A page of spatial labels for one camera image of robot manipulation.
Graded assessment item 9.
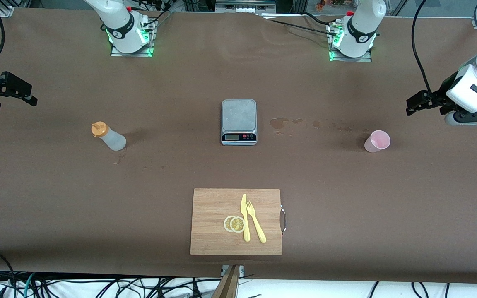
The pink plastic cup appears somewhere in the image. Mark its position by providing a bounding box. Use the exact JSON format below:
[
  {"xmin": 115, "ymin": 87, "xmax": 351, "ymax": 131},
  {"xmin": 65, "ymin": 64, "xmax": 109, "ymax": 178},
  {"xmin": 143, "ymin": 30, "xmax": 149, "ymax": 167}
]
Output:
[{"xmin": 364, "ymin": 130, "xmax": 391, "ymax": 153}]

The sauce bottle with orange cap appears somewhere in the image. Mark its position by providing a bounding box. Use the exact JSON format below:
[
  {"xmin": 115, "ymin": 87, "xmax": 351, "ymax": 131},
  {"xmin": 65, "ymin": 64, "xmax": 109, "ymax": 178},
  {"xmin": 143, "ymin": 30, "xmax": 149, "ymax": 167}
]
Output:
[{"xmin": 91, "ymin": 121, "xmax": 127, "ymax": 151}]

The silver kitchen scale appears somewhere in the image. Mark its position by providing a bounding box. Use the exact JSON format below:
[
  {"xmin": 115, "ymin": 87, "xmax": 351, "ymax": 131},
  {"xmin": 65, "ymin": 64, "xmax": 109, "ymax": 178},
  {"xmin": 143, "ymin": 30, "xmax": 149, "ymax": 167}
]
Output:
[{"xmin": 221, "ymin": 99, "xmax": 258, "ymax": 146}]

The yellow plastic fork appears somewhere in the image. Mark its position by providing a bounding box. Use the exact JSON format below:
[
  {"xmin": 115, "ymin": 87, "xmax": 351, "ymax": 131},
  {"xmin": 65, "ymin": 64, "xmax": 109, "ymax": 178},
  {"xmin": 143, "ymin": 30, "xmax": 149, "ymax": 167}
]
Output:
[{"xmin": 246, "ymin": 200, "xmax": 267, "ymax": 243}]

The grey power strip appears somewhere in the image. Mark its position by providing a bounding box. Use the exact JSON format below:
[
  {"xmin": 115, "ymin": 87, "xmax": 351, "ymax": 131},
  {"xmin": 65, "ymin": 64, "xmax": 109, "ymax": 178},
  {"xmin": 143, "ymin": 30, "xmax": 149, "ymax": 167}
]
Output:
[{"xmin": 215, "ymin": 0, "xmax": 277, "ymax": 14}]

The yellow plastic knife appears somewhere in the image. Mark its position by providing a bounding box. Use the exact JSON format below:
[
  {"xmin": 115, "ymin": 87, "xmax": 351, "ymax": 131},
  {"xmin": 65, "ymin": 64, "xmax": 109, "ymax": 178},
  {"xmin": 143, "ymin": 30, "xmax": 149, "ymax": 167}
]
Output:
[{"xmin": 241, "ymin": 193, "xmax": 251, "ymax": 242}]

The wooden cutting board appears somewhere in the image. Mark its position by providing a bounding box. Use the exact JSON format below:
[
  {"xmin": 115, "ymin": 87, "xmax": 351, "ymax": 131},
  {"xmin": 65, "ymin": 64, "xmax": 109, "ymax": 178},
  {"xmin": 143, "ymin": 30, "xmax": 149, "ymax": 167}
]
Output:
[{"xmin": 190, "ymin": 188, "xmax": 283, "ymax": 256}]

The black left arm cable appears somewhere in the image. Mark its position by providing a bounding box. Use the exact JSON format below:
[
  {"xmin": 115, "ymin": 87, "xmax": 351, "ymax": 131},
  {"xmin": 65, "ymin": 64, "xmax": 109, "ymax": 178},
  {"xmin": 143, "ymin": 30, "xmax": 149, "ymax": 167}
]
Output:
[{"xmin": 412, "ymin": 0, "xmax": 434, "ymax": 98}]

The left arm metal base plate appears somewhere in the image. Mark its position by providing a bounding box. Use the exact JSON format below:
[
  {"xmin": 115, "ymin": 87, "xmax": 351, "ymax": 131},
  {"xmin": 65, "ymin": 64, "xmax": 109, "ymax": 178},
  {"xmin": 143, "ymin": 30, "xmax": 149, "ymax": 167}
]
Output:
[{"xmin": 328, "ymin": 20, "xmax": 373, "ymax": 62}]

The black cable on table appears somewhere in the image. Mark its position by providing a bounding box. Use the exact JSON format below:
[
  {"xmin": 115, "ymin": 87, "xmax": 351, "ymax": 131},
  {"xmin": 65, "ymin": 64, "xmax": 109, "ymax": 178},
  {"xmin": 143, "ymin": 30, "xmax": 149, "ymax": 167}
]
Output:
[{"xmin": 259, "ymin": 12, "xmax": 342, "ymax": 38}]

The teal floor cable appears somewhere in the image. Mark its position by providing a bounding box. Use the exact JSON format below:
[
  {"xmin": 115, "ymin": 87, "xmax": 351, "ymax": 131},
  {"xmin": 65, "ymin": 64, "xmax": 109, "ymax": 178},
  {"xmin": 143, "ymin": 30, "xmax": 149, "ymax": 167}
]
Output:
[{"xmin": 22, "ymin": 272, "xmax": 37, "ymax": 298}]

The wooden post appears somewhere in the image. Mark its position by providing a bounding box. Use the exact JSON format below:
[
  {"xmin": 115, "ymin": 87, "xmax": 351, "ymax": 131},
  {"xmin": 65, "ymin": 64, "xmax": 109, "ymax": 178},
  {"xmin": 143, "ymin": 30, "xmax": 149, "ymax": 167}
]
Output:
[{"xmin": 212, "ymin": 265, "xmax": 241, "ymax": 298}]

